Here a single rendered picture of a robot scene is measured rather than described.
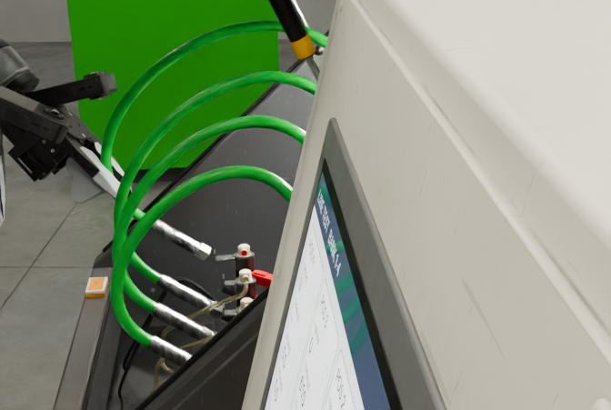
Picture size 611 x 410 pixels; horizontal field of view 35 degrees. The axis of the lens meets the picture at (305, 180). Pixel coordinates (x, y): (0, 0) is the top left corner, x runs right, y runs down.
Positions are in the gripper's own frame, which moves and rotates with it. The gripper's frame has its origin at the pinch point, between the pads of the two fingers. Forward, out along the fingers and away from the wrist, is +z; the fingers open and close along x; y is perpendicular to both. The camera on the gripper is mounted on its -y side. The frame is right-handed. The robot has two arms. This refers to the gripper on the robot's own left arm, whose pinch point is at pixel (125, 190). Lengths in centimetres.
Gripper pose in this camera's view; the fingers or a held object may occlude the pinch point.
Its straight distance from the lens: 130.2
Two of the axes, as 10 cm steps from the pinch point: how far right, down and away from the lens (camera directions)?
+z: 6.8, 7.3, 0.2
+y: -7.2, 6.7, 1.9
